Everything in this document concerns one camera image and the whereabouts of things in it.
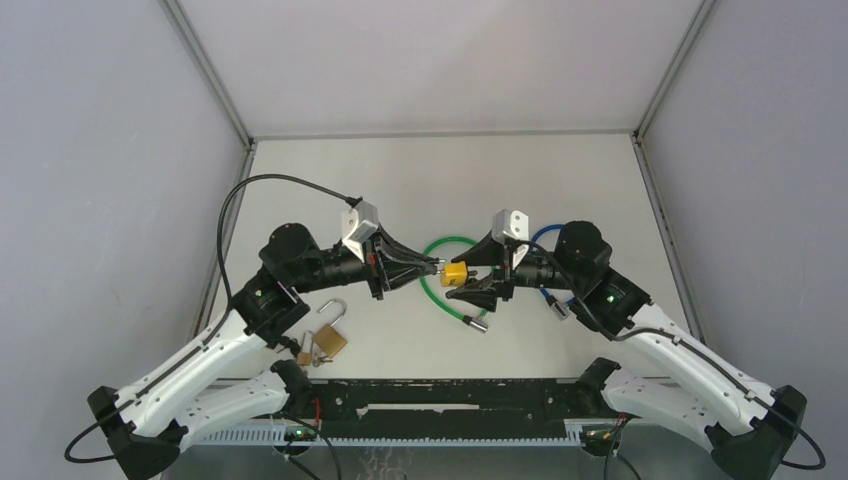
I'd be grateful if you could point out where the orange black padlock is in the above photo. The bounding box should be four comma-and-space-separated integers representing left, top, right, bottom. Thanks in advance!
276, 335, 302, 356

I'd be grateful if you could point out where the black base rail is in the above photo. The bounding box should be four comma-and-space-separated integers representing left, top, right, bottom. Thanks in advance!
301, 378, 619, 442

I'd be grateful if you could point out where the small brass padlock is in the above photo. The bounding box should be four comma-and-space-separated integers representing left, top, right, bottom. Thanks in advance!
295, 330, 314, 367

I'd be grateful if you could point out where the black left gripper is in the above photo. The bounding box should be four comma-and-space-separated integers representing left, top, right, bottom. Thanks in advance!
292, 222, 437, 299

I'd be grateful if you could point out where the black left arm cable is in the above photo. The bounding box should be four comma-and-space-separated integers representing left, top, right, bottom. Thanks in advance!
64, 173, 364, 465

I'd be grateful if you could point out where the blue cable lock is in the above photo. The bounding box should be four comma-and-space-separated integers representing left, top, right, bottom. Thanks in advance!
531, 224, 575, 320

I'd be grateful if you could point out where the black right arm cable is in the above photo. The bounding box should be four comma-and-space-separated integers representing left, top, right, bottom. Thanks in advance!
523, 239, 828, 472

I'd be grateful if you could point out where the green cable lock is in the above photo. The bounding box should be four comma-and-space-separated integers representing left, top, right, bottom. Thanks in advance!
419, 235, 489, 333

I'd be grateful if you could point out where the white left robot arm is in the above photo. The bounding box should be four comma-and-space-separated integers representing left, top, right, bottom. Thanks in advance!
87, 223, 438, 479

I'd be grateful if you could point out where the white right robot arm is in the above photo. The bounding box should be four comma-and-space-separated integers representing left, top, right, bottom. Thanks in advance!
440, 221, 807, 479

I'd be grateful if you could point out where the large brass padlock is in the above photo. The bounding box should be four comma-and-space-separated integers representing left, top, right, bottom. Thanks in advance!
313, 298, 347, 360

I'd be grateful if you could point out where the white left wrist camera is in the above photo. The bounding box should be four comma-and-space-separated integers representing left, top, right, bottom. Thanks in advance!
341, 200, 379, 263

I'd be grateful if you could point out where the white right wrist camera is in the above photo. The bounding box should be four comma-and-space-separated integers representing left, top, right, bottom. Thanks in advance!
490, 209, 530, 267

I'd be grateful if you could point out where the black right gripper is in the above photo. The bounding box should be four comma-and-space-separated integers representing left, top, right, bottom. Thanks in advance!
447, 226, 583, 313

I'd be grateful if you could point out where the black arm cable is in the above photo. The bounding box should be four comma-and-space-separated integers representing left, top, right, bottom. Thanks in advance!
64, 173, 364, 465
523, 239, 828, 472

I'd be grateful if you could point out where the yellow tag padlock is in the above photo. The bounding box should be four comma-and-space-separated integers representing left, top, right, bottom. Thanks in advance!
437, 261, 478, 288

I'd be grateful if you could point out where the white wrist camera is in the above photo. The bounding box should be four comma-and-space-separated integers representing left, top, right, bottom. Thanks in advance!
490, 209, 530, 267
341, 200, 379, 263

